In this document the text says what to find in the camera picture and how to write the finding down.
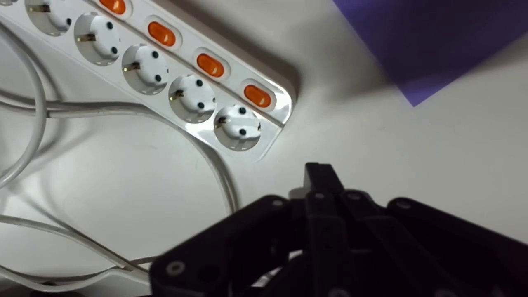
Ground white power strip cable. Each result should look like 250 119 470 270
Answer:
0 21 240 293

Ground white power strip orange switches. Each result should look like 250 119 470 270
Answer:
0 0 301 161

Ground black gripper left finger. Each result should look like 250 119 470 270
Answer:
148 161 333 297

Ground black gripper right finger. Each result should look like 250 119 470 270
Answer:
323 161 528 297

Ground purple paper sheet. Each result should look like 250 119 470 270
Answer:
331 0 528 107

